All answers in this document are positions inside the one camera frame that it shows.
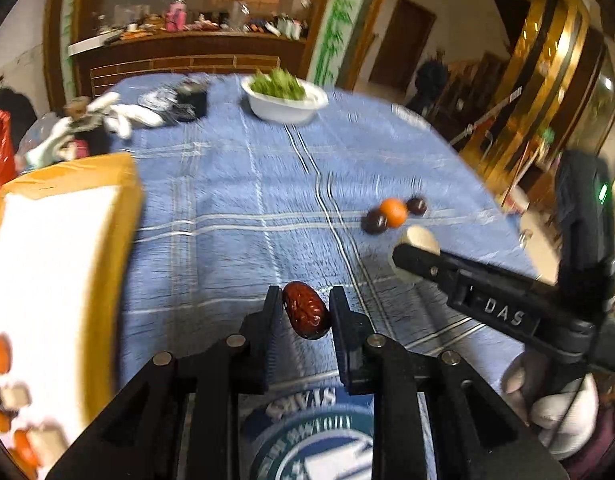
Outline white gloves pile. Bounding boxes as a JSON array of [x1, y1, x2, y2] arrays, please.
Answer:
[[15, 91, 164, 174]]

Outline white bowl of greens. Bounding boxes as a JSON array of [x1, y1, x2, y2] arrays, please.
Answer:
[[242, 68, 329, 126]]

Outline yellow tray white bottom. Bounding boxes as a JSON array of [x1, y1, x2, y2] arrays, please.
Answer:
[[0, 152, 145, 480]]

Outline orange tangerine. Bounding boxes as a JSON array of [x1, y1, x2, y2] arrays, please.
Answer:
[[379, 197, 409, 229]]

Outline large pale sugarcane chunk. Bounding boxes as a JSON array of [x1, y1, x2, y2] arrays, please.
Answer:
[[27, 425, 69, 468]]

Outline blue plaid tablecloth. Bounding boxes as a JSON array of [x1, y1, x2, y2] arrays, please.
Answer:
[[99, 72, 542, 480]]

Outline red date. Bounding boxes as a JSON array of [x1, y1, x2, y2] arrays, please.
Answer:
[[283, 282, 331, 340]]

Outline pink bottle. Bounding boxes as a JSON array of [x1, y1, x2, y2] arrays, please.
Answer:
[[166, 0, 187, 32]]

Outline white gloved right hand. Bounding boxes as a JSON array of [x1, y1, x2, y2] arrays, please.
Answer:
[[501, 350, 599, 460]]

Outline dark plum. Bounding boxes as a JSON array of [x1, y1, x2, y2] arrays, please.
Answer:
[[405, 195, 428, 217], [361, 208, 389, 235]]

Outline small pale sugarcane chunk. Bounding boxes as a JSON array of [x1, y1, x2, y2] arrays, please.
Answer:
[[0, 384, 31, 412]]

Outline black container on table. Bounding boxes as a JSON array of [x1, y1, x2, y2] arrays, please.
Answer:
[[172, 79, 209, 122]]

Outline wooden counter cabinet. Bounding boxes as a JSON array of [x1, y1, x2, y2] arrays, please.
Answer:
[[73, 32, 309, 96]]

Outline medium pale sugarcane chunk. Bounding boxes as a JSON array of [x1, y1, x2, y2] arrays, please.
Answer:
[[388, 226, 441, 284]]

